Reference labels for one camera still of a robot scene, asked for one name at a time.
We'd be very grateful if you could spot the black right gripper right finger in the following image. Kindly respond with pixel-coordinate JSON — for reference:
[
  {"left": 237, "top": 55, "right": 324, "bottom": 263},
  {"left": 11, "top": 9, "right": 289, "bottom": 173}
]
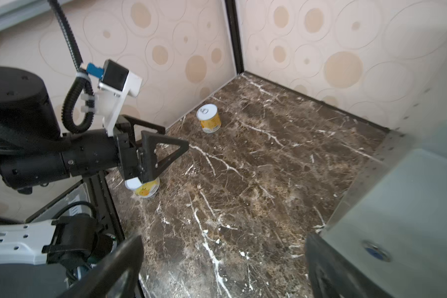
[{"left": 305, "top": 233, "right": 390, "bottom": 298}]

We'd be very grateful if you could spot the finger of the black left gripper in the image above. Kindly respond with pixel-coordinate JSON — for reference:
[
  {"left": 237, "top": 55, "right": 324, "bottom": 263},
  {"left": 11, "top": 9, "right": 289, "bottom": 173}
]
[
  {"left": 139, "top": 130, "right": 189, "bottom": 183},
  {"left": 117, "top": 114, "right": 166, "bottom": 140}
]

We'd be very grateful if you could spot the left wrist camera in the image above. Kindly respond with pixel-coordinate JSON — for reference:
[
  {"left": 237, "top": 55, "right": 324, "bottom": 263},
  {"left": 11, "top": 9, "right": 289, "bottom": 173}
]
[{"left": 86, "top": 60, "right": 143, "bottom": 137}]

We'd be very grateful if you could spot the black frame post left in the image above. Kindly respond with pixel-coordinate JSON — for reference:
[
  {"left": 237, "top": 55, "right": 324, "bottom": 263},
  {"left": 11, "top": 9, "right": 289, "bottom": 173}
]
[{"left": 224, "top": 0, "right": 245, "bottom": 75}]

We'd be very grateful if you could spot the yellow green label can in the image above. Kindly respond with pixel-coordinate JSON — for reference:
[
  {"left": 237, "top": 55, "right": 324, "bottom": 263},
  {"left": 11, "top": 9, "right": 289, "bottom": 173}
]
[{"left": 125, "top": 178, "right": 160, "bottom": 199}]

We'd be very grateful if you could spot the horizontal aluminium rail back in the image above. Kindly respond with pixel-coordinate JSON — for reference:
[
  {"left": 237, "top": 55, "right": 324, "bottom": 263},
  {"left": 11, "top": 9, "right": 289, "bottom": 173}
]
[{"left": 0, "top": 0, "right": 53, "bottom": 32}]

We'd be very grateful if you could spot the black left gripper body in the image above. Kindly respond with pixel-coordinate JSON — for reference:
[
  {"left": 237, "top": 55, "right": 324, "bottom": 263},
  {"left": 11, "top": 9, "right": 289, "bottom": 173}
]
[{"left": 114, "top": 127, "right": 142, "bottom": 180}]

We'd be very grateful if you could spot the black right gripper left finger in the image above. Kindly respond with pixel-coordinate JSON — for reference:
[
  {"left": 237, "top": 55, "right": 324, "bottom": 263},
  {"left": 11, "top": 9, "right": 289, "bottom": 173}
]
[{"left": 60, "top": 235, "right": 144, "bottom": 298}]

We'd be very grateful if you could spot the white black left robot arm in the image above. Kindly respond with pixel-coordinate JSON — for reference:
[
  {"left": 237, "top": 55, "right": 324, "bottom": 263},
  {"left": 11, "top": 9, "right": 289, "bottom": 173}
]
[{"left": 0, "top": 67, "right": 189, "bottom": 194}]

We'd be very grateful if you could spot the grey metal cabinet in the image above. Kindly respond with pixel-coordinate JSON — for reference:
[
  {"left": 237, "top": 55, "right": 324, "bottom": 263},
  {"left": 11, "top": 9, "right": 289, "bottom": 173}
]
[{"left": 320, "top": 29, "right": 447, "bottom": 298}]

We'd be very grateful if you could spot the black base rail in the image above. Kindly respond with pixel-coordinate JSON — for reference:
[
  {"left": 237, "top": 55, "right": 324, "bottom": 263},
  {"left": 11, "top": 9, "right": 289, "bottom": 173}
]
[{"left": 22, "top": 171, "right": 127, "bottom": 298}]

